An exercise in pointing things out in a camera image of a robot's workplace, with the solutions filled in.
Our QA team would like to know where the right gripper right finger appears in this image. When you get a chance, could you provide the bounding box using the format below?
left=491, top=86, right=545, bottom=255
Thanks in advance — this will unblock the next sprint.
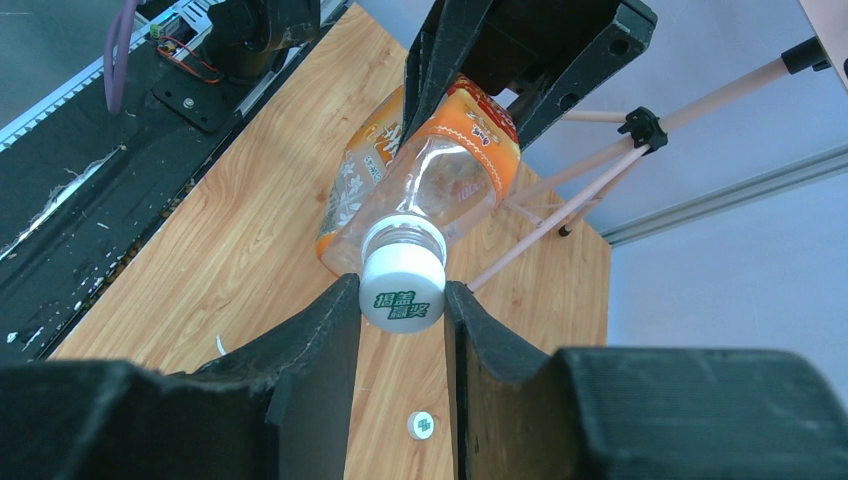
left=444, top=281, right=847, bottom=479

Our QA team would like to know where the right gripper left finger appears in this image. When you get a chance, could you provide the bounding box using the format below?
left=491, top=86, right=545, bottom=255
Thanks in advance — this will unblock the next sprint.
left=1, top=274, right=361, bottom=479

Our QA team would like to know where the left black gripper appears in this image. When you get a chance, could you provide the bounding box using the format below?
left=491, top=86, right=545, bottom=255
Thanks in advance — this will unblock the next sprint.
left=401, top=0, right=658, bottom=149

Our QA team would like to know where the orange label plastic bottle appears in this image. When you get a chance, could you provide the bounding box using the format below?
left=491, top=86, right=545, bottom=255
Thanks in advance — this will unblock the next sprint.
left=315, top=74, right=521, bottom=275

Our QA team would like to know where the white bottle cap green print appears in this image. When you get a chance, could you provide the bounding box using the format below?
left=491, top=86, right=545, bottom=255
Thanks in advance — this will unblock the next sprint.
left=359, top=243, right=446, bottom=334

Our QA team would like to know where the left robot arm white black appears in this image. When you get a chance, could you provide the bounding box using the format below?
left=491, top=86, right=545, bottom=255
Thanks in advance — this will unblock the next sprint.
left=204, top=0, right=658, bottom=148

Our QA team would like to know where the small white bottle cap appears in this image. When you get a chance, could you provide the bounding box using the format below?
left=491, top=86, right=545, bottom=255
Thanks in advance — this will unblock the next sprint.
left=407, top=411, right=435, bottom=441

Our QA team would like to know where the pink music stand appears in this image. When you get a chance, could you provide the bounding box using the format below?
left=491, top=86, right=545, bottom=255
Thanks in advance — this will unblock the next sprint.
left=469, top=1, right=847, bottom=291

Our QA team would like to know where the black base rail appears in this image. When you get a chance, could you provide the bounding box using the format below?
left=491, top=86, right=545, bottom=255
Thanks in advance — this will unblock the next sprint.
left=1, top=42, right=313, bottom=364

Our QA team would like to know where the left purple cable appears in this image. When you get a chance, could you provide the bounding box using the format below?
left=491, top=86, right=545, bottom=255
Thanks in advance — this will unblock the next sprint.
left=103, top=0, right=144, bottom=117

